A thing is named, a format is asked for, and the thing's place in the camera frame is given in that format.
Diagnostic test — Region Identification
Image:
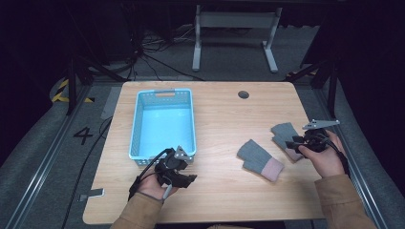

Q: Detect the person's left hand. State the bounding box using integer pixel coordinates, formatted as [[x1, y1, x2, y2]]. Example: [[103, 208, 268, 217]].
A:
[[137, 173, 180, 202]]

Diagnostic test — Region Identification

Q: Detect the black metal stand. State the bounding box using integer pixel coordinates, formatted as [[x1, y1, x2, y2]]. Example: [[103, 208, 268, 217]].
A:
[[286, 56, 340, 119], [64, 54, 129, 116]]

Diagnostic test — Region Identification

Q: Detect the tangle of black cables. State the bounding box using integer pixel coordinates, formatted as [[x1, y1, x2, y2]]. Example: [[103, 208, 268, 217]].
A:
[[125, 23, 205, 82]]

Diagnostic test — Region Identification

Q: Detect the small metal floor bracket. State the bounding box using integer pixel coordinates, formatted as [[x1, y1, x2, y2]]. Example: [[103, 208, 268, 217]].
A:
[[77, 187, 106, 203]]

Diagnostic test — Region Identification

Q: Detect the right hand-held gripper black cable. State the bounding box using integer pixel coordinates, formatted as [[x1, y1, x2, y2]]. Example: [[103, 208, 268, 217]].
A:
[[324, 136, 352, 177]]

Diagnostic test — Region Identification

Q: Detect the person's right hand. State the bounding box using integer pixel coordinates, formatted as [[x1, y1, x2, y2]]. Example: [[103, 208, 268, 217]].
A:
[[298, 130, 347, 178]]

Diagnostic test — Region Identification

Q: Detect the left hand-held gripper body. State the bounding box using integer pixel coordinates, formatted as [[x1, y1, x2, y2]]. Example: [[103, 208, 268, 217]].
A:
[[154, 145, 195, 189]]

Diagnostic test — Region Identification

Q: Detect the grey metal stand frame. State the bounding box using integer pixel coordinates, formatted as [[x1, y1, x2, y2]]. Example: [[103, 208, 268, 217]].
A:
[[191, 4, 284, 73]]

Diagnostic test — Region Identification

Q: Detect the black floor cable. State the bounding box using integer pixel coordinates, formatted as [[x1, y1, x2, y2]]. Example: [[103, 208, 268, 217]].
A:
[[61, 116, 114, 229]]

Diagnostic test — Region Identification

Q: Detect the hand-held gripper black cable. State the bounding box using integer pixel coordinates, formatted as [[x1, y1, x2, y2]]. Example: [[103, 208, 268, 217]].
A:
[[324, 136, 352, 177], [127, 148, 176, 202]]

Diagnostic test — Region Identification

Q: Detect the yellow black hazard tape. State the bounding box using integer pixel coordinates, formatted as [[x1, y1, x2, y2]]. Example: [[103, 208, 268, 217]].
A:
[[51, 78, 96, 104]]

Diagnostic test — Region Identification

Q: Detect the left hand-held gripper black cable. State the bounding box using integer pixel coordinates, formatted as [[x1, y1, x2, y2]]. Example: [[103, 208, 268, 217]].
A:
[[127, 148, 176, 202]]

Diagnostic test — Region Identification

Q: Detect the aluminium floor rail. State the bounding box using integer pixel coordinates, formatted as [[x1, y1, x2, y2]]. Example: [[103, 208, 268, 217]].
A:
[[312, 88, 390, 229], [5, 85, 94, 229]]

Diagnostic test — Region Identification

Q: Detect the light blue plastic basket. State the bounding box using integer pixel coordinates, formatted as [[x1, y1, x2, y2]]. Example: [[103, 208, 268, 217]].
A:
[[128, 88, 198, 167]]

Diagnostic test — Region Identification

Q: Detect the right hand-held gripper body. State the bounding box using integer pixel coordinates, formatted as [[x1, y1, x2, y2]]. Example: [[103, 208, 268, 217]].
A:
[[301, 118, 341, 154]]

